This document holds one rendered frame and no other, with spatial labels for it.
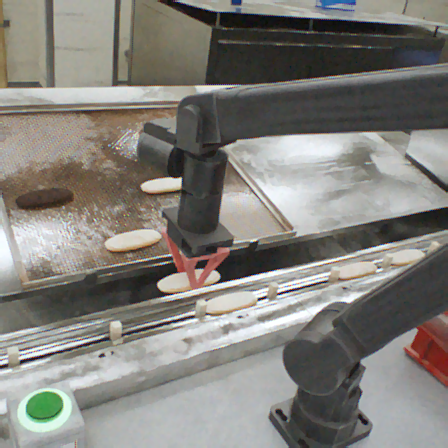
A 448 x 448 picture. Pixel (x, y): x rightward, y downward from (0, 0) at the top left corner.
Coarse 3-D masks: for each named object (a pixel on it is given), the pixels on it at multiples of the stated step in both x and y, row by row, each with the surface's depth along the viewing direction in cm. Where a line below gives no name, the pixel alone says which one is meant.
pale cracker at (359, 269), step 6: (354, 264) 98; (360, 264) 98; (366, 264) 98; (372, 264) 99; (342, 270) 96; (348, 270) 96; (354, 270) 96; (360, 270) 96; (366, 270) 97; (372, 270) 98; (342, 276) 95; (348, 276) 95; (354, 276) 95; (360, 276) 96
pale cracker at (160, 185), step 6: (150, 180) 100; (156, 180) 100; (162, 180) 100; (168, 180) 101; (174, 180) 101; (180, 180) 101; (144, 186) 98; (150, 186) 98; (156, 186) 98; (162, 186) 99; (168, 186) 99; (174, 186) 100; (180, 186) 100; (150, 192) 98; (156, 192) 98; (162, 192) 99
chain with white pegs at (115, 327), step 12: (384, 264) 101; (336, 276) 94; (276, 288) 87; (300, 288) 92; (204, 312) 81; (120, 324) 73; (168, 324) 80; (120, 336) 74; (12, 348) 67; (72, 348) 72; (12, 360) 67; (24, 360) 69
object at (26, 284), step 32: (0, 128) 102; (64, 128) 108; (96, 128) 110; (0, 160) 95; (64, 160) 100; (96, 160) 102; (0, 192) 88; (96, 192) 94; (224, 192) 104; (256, 192) 106; (96, 224) 88; (128, 224) 90; (288, 224) 99; (96, 256) 82; (160, 256) 85; (32, 288) 75
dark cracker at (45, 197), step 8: (32, 192) 89; (40, 192) 89; (48, 192) 90; (56, 192) 90; (64, 192) 91; (72, 192) 92; (16, 200) 87; (24, 200) 87; (32, 200) 87; (40, 200) 88; (48, 200) 88; (56, 200) 89; (64, 200) 90
